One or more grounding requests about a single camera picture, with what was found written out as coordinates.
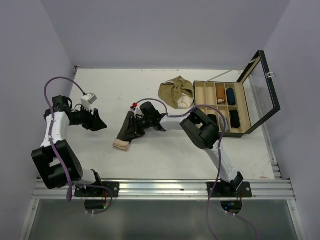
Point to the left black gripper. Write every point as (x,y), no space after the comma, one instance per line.
(93,122)

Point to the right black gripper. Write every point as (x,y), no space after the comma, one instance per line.
(137,132)

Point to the brown underwear beige waistband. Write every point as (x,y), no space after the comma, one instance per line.
(119,143)

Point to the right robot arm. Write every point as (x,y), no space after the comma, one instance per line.
(203,132)

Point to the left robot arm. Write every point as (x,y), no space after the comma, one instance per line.
(55,160)

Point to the khaki crumpled underwear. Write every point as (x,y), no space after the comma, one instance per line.
(178,93)

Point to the rolled black underwear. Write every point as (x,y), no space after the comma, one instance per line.
(234,119)
(214,119)

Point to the rolled grey underwear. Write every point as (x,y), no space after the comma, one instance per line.
(223,121)

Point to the rolled orange underwear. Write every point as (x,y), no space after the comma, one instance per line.
(220,94)

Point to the rolled navy underwear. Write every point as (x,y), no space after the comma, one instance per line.
(231,98)

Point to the black compartment storage box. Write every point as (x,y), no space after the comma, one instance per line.
(256,97)

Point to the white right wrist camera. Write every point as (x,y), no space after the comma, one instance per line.
(135,109)

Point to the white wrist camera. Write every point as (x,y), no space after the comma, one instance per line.
(135,109)
(88,99)

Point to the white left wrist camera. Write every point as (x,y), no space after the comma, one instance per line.
(88,99)

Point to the aluminium mounting rail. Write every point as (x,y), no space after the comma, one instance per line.
(151,189)

